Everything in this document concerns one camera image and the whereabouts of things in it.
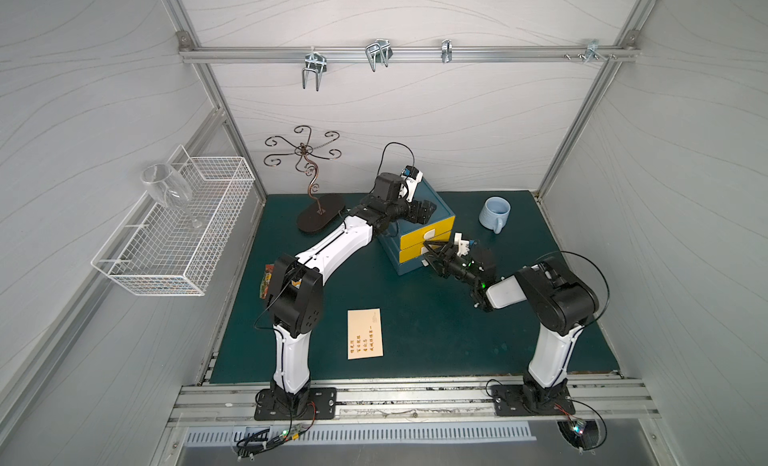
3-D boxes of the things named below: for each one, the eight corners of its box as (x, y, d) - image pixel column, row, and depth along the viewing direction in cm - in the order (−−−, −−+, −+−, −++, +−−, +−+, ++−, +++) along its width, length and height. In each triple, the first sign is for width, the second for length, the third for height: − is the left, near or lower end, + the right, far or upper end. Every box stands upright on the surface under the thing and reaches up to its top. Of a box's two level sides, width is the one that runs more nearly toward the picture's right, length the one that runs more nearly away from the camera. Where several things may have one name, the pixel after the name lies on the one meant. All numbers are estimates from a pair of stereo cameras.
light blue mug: (483, 238, 110) (489, 222, 103) (476, 212, 118) (482, 196, 111) (509, 238, 110) (517, 222, 103) (500, 212, 118) (507, 196, 111)
